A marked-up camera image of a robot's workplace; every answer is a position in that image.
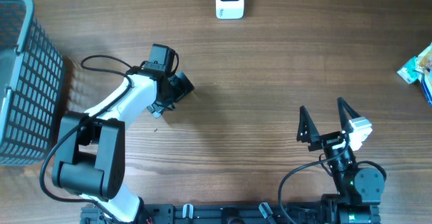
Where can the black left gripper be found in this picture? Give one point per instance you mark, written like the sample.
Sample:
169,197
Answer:
182,84

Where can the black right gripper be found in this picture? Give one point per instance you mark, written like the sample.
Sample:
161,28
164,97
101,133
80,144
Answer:
324,140

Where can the teal tissue pack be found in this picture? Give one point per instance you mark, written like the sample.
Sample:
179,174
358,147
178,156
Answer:
408,71

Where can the yellow cracker bag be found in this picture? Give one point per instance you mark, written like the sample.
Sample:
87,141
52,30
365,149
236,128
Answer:
423,67

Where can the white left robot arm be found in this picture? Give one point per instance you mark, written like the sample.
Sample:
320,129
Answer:
89,157

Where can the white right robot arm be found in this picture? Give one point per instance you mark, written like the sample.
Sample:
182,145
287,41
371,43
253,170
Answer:
359,184

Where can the white barcode scanner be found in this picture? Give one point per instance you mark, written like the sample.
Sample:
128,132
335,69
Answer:
229,1

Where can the grey plastic basket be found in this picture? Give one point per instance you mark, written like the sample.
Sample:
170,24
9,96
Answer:
32,74

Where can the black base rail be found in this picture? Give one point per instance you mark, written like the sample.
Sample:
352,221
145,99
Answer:
264,213

